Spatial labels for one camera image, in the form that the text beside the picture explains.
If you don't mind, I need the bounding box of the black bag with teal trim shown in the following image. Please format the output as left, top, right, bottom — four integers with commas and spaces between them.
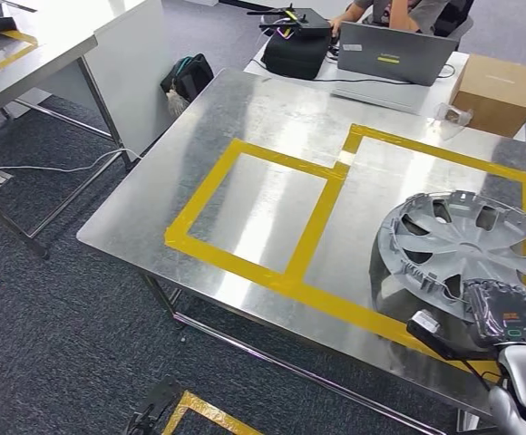
160, 53, 215, 120

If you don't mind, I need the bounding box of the grey laptop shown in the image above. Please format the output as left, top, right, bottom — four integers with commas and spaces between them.
332, 21, 459, 115

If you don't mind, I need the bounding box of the steel table with tape mark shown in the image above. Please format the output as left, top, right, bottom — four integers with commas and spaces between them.
0, 0, 148, 260

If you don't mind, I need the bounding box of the white panel board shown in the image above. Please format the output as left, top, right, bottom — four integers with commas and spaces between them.
6, 0, 178, 163

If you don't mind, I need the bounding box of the person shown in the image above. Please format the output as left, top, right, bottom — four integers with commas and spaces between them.
328, 0, 455, 37

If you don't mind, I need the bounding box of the white power cable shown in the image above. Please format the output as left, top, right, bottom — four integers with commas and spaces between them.
0, 147, 143, 179

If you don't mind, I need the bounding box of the white office desk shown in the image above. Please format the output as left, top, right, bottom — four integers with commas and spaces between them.
244, 44, 526, 143

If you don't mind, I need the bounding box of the clear plastic wrapper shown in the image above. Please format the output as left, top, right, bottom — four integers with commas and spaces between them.
431, 101, 474, 142

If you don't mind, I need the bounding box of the black robot left foot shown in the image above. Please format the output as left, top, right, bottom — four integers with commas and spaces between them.
124, 376, 185, 435

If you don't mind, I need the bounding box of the black soft carry case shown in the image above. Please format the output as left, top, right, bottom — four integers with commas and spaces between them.
261, 33, 332, 81

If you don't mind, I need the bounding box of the yellow floor tape square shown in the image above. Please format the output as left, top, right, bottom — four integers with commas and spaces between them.
162, 391, 264, 435

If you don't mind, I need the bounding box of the steel workbench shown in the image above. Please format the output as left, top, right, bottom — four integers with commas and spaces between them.
76, 67, 526, 435

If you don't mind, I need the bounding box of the silver wheel hubcap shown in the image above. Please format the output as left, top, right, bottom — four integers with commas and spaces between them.
376, 189, 526, 328

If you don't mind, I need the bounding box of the brown cardboard box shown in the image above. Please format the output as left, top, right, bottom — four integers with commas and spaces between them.
449, 53, 526, 140

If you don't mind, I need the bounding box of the yellow tape on steel table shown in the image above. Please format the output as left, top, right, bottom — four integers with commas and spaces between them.
0, 30, 39, 85

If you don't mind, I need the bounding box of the black office chair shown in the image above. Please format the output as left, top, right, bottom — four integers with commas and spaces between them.
433, 0, 476, 46

